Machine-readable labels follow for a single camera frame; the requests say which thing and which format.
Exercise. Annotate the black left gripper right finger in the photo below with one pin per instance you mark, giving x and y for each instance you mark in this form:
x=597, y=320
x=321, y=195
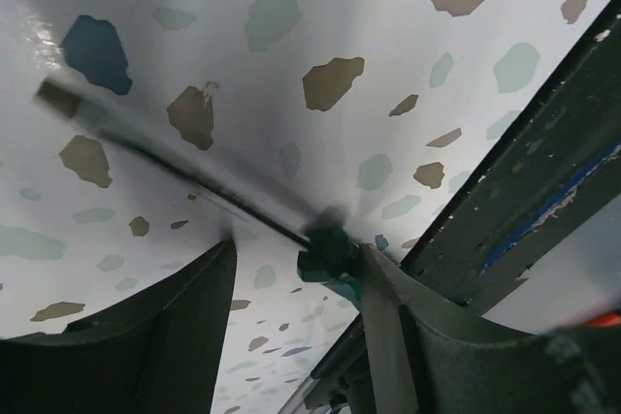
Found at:
x=429, y=355

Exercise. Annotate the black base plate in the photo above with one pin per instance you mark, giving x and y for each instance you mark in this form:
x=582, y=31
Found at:
x=556, y=166

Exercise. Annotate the long green screwdriver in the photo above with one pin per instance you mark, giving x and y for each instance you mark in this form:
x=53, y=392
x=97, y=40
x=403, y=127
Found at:
x=327, y=250

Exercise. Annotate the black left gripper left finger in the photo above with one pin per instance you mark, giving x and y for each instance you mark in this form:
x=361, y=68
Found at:
x=155, y=352

